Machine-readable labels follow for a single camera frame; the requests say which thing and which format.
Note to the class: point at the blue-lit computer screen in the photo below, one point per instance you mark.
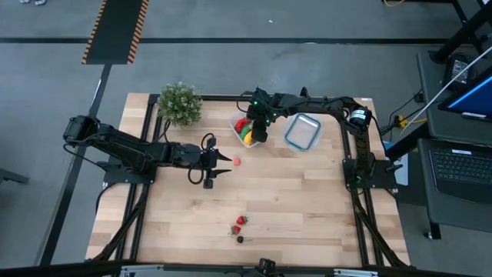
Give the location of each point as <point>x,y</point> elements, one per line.
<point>473,100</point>

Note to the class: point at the black furniture foot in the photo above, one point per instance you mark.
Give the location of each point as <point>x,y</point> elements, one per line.
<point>11,176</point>

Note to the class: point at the blue-rimmed clear container lid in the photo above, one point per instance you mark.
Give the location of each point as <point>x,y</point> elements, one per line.
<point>301,131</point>

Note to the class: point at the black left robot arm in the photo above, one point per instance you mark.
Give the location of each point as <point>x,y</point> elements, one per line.
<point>127,145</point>

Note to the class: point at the green toy pepper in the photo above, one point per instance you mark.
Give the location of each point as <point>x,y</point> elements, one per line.
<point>245,132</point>

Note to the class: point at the red toy strawberry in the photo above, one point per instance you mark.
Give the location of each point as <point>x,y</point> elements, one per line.
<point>241,221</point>
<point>235,230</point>

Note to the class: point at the green artificial potted plant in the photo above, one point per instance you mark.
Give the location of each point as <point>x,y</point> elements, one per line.
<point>179,104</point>

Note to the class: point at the yellow power plug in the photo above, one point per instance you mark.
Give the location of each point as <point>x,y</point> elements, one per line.
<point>402,121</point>

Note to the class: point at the silver aluminium extrusion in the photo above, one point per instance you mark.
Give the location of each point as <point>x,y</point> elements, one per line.
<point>355,273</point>
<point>142,270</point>

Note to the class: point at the grey desk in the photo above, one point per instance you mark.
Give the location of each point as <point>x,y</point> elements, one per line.
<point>453,215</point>

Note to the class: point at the black laptop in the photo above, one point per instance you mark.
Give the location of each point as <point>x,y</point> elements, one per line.
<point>461,173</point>

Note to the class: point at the black metal table frame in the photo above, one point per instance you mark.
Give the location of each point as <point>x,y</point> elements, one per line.
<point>219,98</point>

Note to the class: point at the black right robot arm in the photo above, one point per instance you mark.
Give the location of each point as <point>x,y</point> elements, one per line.
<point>319,103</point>

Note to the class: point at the yellow toy banana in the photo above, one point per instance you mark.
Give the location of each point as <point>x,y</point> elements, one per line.
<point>248,138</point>

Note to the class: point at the black power adapter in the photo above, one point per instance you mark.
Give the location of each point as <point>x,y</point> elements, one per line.
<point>457,73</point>

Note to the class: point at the clear plastic food container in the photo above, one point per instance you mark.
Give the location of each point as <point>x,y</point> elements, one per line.
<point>241,117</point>

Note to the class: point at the black metal pole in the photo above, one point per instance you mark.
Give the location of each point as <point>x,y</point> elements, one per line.
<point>461,34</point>

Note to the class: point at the black crossbar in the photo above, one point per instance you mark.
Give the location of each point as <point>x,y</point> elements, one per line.
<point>57,271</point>

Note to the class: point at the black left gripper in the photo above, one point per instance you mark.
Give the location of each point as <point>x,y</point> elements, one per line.
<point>188,155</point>

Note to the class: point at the black hazard-striped floor mat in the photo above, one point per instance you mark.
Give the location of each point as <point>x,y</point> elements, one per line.
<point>115,31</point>

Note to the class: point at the pink toy peach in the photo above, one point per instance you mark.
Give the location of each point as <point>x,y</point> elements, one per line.
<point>237,161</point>

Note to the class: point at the dark toy blackberry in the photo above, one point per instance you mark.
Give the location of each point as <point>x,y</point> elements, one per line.
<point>240,239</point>

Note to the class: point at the white paper sheet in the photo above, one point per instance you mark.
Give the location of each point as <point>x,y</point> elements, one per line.
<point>403,177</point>

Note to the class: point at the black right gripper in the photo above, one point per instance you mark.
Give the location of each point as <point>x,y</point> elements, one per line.
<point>263,109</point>

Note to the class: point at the person's foot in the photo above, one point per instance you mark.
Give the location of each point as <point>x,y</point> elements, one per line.
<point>38,2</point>

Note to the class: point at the red toy pepper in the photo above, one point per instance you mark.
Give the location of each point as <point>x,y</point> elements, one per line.
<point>241,125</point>

